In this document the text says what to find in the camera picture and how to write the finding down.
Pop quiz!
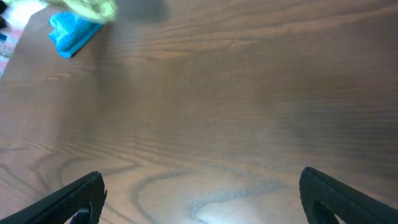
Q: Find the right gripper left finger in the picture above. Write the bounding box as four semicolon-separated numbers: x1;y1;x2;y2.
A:
1;171;107;224

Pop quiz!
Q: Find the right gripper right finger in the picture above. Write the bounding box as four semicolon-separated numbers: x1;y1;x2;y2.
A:
299;167;397;224

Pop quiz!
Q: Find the light green cloth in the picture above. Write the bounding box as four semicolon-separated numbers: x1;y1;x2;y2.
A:
44;0;119;23

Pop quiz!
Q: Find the folded blue cloth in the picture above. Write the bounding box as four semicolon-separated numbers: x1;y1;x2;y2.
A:
49;11;104;59

